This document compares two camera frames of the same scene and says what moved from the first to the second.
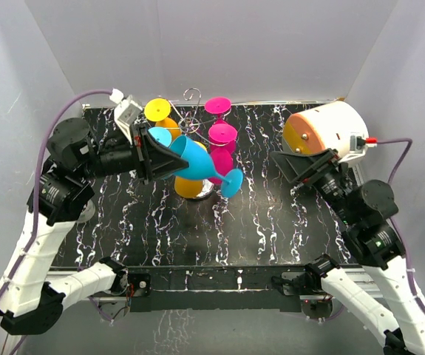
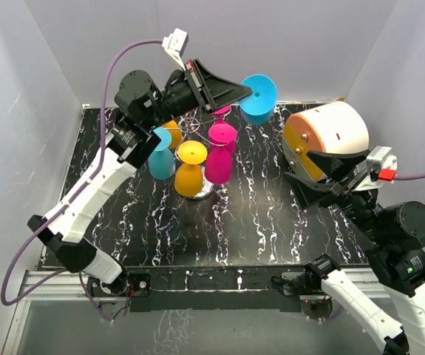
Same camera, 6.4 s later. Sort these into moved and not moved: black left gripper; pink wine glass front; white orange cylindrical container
Moved: black left gripper
Not moved: pink wine glass front; white orange cylindrical container
